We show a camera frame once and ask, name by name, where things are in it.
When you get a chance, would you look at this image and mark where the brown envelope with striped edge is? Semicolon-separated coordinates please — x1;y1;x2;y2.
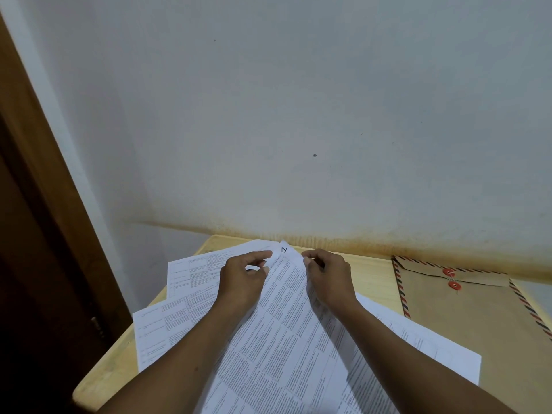
391;255;552;414

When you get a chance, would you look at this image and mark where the person's right forearm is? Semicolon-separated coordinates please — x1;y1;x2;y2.
334;297;518;414

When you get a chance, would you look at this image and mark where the dark wooden door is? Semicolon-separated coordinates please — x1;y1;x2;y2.
0;112;109;414

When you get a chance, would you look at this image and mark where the person's left hand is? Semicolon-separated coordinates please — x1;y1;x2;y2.
215;250;273;317

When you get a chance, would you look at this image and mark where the person's left forearm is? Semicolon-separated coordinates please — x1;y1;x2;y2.
97;297;255;414

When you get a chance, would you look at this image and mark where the brown wooden door frame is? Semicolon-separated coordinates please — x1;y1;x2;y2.
0;12;133;341

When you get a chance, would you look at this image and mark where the pile of printed white papers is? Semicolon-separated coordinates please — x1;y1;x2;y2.
132;239;482;414

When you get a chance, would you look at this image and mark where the person's right hand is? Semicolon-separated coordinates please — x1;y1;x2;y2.
301;248;361;318

